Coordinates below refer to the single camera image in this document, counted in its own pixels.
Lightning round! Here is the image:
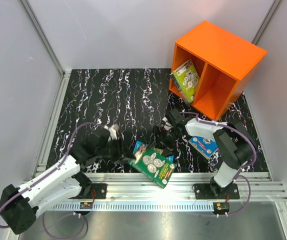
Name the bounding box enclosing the blue red-edged book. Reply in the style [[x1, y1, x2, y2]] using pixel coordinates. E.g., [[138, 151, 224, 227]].
[[188, 136, 218, 159]]

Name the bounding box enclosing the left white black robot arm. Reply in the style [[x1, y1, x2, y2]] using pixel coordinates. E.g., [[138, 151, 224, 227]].
[[0, 127, 135, 235]]

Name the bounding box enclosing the white slotted cable duct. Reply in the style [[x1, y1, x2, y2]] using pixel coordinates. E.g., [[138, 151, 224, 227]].
[[51, 201, 214, 212]]

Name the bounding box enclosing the aluminium front rail frame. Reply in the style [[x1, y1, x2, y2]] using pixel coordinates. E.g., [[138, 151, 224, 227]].
[[80, 172, 287, 240]]

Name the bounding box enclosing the black marble pattern mat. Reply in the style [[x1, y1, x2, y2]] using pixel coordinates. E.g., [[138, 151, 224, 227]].
[[46, 68, 269, 173]]

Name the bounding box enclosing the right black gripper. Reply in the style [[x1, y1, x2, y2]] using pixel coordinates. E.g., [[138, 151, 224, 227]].
[[146, 126, 183, 160]]

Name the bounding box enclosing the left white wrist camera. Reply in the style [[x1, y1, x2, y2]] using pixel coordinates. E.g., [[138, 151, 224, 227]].
[[104, 124, 120, 141]]

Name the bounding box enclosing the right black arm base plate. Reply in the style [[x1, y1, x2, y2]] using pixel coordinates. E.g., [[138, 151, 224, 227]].
[[192, 183, 240, 200]]

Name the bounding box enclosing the blue 26-Storey Treehouse book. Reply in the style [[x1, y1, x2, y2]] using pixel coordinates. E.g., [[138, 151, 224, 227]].
[[133, 141, 174, 163]]

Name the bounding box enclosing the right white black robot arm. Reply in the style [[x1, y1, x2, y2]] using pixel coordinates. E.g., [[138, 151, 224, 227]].
[[152, 109, 257, 199]]

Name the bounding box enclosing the left aluminium corner post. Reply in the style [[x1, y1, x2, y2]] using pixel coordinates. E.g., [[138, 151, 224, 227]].
[[19, 0, 66, 78]]

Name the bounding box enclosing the right aluminium corner post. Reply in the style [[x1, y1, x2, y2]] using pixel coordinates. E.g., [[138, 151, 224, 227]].
[[251, 0, 283, 45]]

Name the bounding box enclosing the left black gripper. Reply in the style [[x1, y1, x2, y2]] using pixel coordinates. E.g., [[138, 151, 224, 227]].
[[96, 135, 137, 163]]

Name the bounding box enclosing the orange two-compartment shelf box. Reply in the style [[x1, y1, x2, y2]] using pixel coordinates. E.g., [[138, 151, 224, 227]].
[[171, 21, 268, 120]]

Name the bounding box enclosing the aluminium corner post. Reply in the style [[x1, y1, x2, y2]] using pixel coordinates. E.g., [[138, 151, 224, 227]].
[[251, 0, 283, 45], [19, 0, 66, 78]]

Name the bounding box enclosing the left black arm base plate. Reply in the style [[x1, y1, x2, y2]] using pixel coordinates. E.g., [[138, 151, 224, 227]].
[[76, 183, 108, 200]]

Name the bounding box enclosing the lime green 65-Storey Treehouse book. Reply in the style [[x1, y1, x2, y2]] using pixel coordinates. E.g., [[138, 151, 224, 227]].
[[170, 59, 200, 104]]

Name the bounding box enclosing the dark green 104-Storey Treehouse book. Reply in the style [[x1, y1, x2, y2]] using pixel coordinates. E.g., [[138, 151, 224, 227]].
[[128, 148, 175, 189]]

